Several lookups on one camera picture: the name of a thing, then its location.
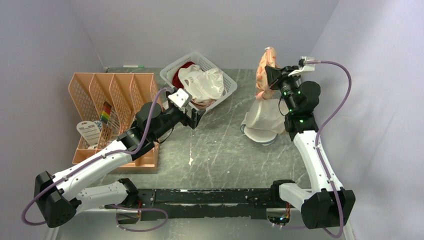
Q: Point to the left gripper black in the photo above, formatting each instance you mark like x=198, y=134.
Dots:
x=196, y=115

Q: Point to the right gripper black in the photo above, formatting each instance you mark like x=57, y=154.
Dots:
x=276, y=77

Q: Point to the floral mesh laundry bag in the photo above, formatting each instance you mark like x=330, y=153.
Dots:
x=263, y=91

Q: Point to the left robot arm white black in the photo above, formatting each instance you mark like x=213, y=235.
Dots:
x=62, y=195

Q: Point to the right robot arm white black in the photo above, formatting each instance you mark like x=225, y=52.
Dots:
x=328, y=204

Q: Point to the pink beige bra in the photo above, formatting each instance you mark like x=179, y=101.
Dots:
x=203, y=104

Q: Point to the cylindrical white mesh laundry bag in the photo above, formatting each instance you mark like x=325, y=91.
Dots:
x=266, y=115

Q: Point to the white plastic laundry basket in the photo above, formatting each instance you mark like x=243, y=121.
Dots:
x=205, y=64

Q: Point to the white satin garment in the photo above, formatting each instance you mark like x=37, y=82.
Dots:
x=202, y=85

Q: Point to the red velvet garment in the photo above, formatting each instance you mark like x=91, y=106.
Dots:
x=175, y=79

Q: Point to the orange plastic file organizer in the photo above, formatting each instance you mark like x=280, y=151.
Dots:
x=125, y=92

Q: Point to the white green marker pen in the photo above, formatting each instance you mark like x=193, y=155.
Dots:
x=133, y=66

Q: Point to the rainbow colour swatch card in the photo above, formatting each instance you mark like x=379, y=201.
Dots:
x=105, y=114

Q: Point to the white paper tag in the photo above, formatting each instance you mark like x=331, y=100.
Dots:
x=90, y=131

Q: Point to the left wrist camera silver box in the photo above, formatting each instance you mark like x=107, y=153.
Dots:
x=181, y=98

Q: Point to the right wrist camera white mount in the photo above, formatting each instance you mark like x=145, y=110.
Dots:
x=306, y=64

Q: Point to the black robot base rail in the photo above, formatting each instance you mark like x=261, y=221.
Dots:
x=177, y=203

